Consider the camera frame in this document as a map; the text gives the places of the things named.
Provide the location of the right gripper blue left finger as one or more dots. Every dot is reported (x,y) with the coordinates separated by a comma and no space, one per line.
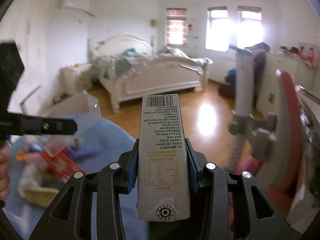
(132,167)

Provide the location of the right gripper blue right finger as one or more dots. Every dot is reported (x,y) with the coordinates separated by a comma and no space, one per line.
(193,167)

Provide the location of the grey milk carton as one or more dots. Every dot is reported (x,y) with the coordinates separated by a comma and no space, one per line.
(163,188)

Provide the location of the red milk box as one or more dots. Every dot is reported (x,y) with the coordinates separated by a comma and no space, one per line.
(62,166)

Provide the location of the person's left hand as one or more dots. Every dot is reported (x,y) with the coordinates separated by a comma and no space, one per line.
(4,171)

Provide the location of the purple white pump bottle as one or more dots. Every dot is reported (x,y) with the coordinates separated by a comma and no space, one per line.
(81,152)

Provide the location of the clear plastic bag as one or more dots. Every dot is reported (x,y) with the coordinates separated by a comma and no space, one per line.
(83,108)

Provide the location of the pink grey desk chair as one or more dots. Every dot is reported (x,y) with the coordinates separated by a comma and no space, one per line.
(269,148)

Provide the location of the white nightstand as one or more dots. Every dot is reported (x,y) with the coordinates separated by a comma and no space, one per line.
(76,78)

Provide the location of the pile of dark clothes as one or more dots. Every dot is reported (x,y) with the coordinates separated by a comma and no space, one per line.
(228,88)

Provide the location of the white wooden bed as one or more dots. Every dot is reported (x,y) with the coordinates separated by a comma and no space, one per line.
(129,68)

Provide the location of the framed child photo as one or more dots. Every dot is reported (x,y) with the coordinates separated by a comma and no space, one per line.
(310,54)

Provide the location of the white wall air conditioner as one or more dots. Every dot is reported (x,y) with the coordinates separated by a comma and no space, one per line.
(83,5)

